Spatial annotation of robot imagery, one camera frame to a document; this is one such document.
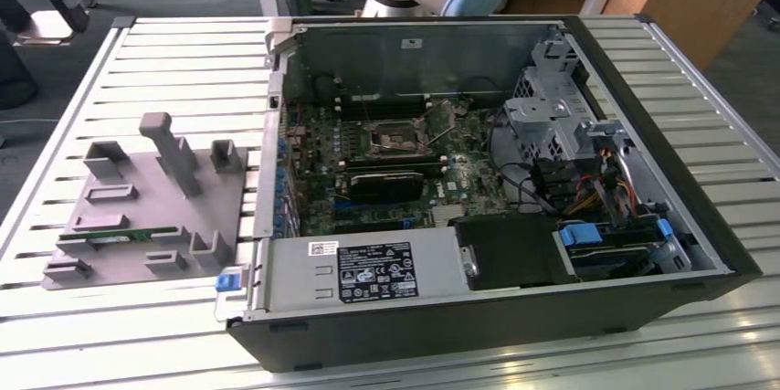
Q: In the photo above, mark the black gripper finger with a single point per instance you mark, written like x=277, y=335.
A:
x=13, y=6
x=74, y=15

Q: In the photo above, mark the CPU socket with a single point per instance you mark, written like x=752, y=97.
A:
x=389, y=139

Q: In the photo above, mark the grey parts rack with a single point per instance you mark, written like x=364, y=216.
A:
x=152, y=225

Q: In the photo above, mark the green RAM stick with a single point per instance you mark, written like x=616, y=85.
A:
x=142, y=233

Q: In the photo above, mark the black RAM slot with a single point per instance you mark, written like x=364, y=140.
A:
x=389, y=170
x=389, y=162
x=389, y=101
x=384, y=112

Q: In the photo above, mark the black graphics card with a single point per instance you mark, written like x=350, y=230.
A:
x=384, y=186

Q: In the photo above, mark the blue case latch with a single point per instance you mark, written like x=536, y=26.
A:
x=228, y=282

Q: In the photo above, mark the grey power supply unit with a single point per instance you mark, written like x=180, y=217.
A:
x=292, y=271

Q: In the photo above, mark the green motherboard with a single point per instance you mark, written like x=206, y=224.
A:
x=474, y=180

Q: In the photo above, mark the silver chipset heatsink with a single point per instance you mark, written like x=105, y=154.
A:
x=448, y=216

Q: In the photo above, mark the silver drive cage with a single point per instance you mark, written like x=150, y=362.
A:
x=542, y=111

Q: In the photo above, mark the black plastic shroud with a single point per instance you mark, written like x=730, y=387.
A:
x=512, y=253

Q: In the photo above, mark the black PC case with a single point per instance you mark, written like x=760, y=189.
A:
x=426, y=340

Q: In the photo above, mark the blue disk carrier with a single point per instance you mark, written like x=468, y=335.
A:
x=578, y=235

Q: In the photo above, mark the blue plastic tab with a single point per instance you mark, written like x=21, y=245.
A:
x=664, y=231

